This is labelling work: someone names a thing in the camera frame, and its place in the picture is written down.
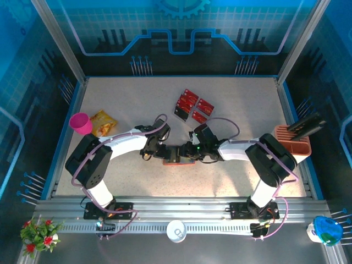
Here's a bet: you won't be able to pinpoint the orange card holder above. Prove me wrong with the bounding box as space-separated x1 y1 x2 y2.
162 155 196 166

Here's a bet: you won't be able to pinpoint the red credit card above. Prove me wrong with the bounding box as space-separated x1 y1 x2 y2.
191 110 208 124
183 88 199 101
175 100 193 113
196 98 215 115
178 94 196 107

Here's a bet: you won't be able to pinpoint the black credit card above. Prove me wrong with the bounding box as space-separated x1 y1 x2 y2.
174 106 190 122

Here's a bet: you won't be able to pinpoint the red packets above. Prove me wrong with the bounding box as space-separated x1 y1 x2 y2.
173 88 216 124

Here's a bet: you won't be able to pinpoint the yellow snack bag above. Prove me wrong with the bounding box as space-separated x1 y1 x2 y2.
89 109 118 138

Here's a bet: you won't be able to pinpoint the white round tin can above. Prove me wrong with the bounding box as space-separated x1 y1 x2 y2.
166 219 188 244

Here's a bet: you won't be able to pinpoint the pink plastic goblet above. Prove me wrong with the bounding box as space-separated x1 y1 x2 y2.
69 112 94 136

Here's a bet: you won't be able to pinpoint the orange and white knife block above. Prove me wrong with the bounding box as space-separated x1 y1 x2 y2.
273 125 312 164

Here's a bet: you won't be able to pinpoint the white jar with blue lid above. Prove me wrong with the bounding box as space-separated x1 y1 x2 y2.
306 216 344 247

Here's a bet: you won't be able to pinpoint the artificial plant with red flowers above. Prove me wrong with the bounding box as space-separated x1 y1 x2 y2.
19 217 64 259

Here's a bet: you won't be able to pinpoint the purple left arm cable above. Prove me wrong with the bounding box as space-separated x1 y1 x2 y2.
70 114 138 240

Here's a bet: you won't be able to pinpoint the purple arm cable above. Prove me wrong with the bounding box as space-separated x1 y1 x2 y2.
70 114 138 240
203 117 299 241

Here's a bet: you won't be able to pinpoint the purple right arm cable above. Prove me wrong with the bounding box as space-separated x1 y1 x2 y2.
203 117 299 241

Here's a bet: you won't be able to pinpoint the aluminium mounting rail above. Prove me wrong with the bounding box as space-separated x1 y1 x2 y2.
32 196 331 234

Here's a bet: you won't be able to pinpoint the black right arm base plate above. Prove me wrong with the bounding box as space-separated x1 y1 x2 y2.
229 202 280 221

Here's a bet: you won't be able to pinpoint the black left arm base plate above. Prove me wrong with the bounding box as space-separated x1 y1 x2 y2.
84 202 135 221

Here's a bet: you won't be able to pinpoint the slotted white cable duct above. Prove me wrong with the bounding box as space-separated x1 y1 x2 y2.
59 223 255 235

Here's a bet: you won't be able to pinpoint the aluminium frame post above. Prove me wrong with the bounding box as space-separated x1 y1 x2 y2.
276 0 332 85
29 0 89 85

